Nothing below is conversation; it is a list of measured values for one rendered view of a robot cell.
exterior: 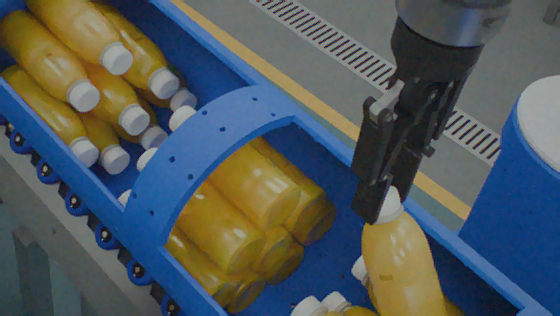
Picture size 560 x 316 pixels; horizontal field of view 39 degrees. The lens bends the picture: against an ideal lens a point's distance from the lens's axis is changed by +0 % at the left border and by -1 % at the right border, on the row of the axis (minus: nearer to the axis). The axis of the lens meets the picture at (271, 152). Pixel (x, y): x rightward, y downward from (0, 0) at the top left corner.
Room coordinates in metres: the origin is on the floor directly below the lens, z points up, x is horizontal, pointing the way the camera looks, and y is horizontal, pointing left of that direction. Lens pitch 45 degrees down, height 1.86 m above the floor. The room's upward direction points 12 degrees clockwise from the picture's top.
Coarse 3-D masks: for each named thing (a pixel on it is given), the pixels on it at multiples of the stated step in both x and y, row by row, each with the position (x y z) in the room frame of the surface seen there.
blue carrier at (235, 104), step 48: (0, 0) 0.83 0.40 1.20; (144, 0) 1.00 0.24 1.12; (0, 48) 0.88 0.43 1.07; (192, 48) 0.93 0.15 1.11; (0, 96) 0.76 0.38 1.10; (240, 96) 0.70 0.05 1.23; (48, 144) 0.68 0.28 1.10; (192, 144) 0.62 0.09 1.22; (240, 144) 0.63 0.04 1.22; (288, 144) 0.79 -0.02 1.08; (336, 144) 0.67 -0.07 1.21; (96, 192) 0.62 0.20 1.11; (144, 192) 0.59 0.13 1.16; (192, 192) 0.58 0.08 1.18; (336, 192) 0.73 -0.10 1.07; (144, 240) 0.56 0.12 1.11; (336, 240) 0.69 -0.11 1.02; (432, 240) 0.64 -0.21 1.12; (192, 288) 0.50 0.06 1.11; (288, 288) 0.64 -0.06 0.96; (336, 288) 0.64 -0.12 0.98; (480, 288) 0.59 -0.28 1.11
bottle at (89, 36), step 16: (32, 0) 0.90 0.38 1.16; (48, 0) 0.89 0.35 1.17; (64, 0) 0.89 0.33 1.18; (80, 0) 0.89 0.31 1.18; (48, 16) 0.87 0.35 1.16; (64, 16) 0.86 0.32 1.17; (80, 16) 0.86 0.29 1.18; (96, 16) 0.86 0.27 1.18; (64, 32) 0.85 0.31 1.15; (80, 32) 0.84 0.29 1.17; (96, 32) 0.84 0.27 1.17; (112, 32) 0.85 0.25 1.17; (80, 48) 0.82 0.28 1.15; (96, 48) 0.82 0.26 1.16; (96, 64) 0.82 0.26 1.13
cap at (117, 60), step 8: (112, 48) 0.82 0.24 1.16; (120, 48) 0.82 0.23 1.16; (104, 56) 0.81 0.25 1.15; (112, 56) 0.81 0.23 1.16; (120, 56) 0.81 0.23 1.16; (128, 56) 0.82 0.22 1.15; (104, 64) 0.81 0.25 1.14; (112, 64) 0.80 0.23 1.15; (120, 64) 0.81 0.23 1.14; (128, 64) 0.82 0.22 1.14; (112, 72) 0.80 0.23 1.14; (120, 72) 0.81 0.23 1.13
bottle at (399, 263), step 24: (384, 216) 0.53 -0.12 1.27; (408, 216) 0.54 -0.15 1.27; (384, 240) 0.51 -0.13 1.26; (408, 240) 0.51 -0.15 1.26; (384, 264) 0.49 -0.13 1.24; (408, 264) 0.50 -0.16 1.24; (432, 264) 0.51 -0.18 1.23; (384, 288) 0.49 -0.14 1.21; (408, 288) 0.48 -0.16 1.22; (432, 288) 0.49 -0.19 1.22; (384, 312) 0.48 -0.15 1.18; (408, 312) 0.47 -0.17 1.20; (432, 312) 0.48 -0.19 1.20
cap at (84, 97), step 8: (80, 88) 0.78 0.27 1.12; (88, 88) 0.78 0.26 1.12; (72, 96) 0.77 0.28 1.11; (80, 96) 0.77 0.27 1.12; (88, 96) 0.78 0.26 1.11; (96, 96) 0.79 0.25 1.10; (72, 104) 0.77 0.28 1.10; (80, 104) 0.77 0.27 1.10; (88, 104) 0.78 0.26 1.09; (96, 104) 0.79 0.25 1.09
